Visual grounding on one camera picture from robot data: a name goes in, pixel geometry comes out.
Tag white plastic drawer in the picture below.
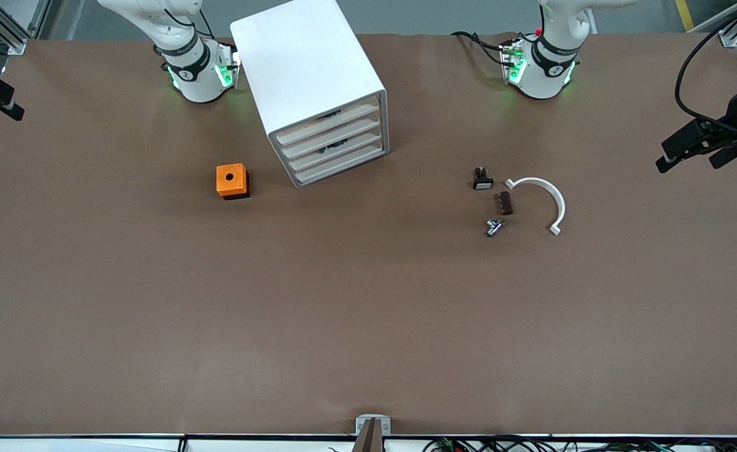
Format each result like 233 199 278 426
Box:
274 95 382 146
281 112 382 159
293 141 387 186
287 126 384 172

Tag white drawer cabinet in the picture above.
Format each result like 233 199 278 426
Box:
230 0 389 189

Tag orange box with hole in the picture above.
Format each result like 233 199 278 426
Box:
216 163 250 200

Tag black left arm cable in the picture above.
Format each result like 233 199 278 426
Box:
675 0 737 129

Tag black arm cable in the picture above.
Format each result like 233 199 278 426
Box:
164 0 217 41
675 0 737 129

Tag white half ring clamp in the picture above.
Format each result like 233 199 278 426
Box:
505 177 566 236

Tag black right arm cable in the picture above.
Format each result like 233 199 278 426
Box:
164 0 217 41

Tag black base cable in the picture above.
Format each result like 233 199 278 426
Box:
450 30 514 67

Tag tangled black cables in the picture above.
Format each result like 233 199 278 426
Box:
422 436 737 452

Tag white table edge rail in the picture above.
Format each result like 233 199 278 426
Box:
0 434 737 452

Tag grey metal table bracket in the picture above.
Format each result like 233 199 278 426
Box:
356 415 392 437

